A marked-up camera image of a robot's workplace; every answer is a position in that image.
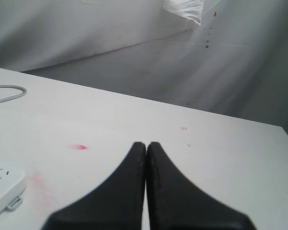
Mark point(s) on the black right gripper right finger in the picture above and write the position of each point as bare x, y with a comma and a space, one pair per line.
175, 203

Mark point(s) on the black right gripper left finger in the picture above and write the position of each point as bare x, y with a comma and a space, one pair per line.
116, 204

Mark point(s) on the white five-outlet power strip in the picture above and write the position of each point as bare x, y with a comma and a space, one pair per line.
12, 186

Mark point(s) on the grey backdrop cloth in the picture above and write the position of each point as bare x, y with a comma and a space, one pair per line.
233, 61

